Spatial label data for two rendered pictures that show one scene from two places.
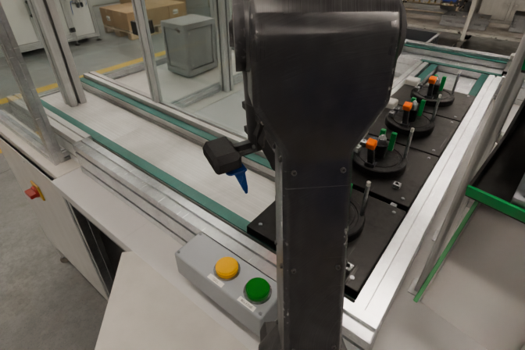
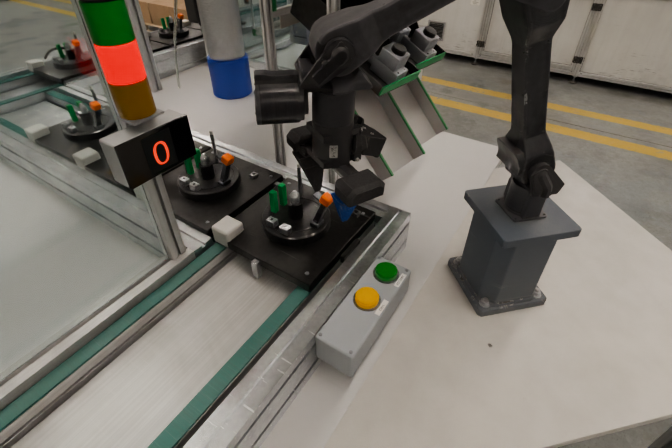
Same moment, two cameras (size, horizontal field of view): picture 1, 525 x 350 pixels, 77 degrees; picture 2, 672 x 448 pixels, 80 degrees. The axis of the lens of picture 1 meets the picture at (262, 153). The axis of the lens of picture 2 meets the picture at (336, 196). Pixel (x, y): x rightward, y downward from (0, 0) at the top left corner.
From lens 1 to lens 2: 0.68 m
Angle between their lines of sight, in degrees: 74
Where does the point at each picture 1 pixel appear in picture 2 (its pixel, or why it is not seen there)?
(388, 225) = (305, 188)
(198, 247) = (341, 332)
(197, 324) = (394, 361)
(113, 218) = not seen: outside the picture
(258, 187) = (208, 301)
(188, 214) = (284, 357)
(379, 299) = (375, 205)
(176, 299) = (370, 392)
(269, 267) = (358, 266)
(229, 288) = (388, 295)
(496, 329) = (399, 153)
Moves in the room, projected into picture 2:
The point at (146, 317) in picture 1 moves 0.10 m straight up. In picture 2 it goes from (398, 420) to (405, 388)
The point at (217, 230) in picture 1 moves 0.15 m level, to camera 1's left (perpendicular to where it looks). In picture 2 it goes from (308, 321) to (312, 416)
